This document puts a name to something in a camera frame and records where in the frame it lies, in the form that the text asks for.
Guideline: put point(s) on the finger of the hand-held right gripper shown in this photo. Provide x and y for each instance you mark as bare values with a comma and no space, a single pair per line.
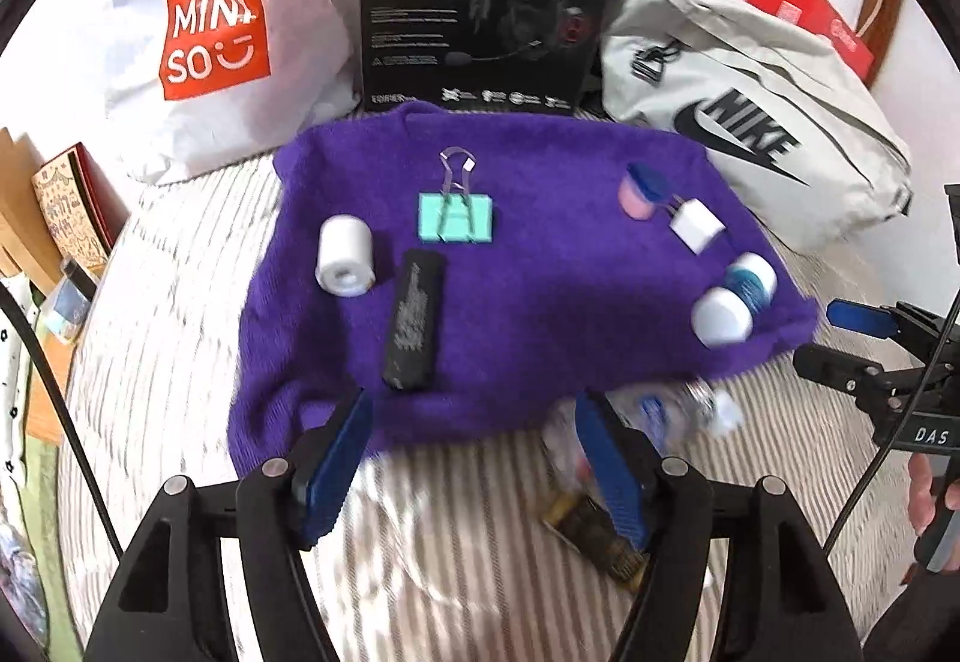
832,366
859,319

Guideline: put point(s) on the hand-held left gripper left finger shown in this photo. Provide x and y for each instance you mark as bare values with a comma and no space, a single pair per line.
337,467

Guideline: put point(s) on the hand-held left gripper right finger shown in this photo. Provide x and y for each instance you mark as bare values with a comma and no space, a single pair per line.
607,467

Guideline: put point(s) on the brown gold sachet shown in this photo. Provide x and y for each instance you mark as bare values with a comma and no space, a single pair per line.
581,523

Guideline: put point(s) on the clear candy bottle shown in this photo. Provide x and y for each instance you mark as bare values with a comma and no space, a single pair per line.
660,418

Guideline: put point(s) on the blue jar white lid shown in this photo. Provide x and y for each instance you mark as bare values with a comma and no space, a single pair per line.
724,317

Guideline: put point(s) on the black rectangular stick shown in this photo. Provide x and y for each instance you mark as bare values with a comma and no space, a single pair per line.
412,324

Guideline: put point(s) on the white charger plug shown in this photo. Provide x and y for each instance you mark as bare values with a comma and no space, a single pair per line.
697,227

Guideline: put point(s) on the white tape roll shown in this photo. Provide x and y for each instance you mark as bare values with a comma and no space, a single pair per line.
341,249

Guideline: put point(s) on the pink blue small container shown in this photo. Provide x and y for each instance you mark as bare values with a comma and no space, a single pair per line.
637,197

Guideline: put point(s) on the green binder clip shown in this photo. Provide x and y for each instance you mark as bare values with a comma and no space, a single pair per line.
450,219

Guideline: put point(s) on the person's right forearm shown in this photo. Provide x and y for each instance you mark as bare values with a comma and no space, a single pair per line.
915,617

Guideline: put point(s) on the person's right hand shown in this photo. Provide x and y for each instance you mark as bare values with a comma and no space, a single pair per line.
922,497

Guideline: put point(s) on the grey sling bag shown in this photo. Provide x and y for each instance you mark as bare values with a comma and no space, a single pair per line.
825,182

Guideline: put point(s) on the purple towel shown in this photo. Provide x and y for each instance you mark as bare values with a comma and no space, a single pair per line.
540,309

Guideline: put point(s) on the striped bed quilt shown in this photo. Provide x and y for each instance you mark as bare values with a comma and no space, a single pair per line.
187,332

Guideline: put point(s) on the wooden nightstand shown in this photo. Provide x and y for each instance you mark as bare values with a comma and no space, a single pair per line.
45,407

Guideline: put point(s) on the green bedsheet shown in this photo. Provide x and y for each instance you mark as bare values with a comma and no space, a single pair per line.
41,519

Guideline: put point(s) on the small clear box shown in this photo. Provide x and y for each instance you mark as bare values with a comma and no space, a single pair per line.
67,306

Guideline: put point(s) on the red paper bag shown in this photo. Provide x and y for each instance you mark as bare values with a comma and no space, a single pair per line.
795,2

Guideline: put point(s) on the colourful floral blanket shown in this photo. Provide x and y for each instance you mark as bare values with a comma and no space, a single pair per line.
11,549

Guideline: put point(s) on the black white floral cloth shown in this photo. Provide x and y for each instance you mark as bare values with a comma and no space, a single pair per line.
11,362

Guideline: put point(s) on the patterned brown notebook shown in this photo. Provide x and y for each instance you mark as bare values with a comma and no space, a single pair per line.
71,212

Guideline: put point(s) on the wooden headboard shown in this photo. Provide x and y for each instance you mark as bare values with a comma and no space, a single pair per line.
19,204

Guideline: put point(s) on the brown wooden frame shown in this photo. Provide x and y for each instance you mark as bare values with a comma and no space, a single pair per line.
889,17

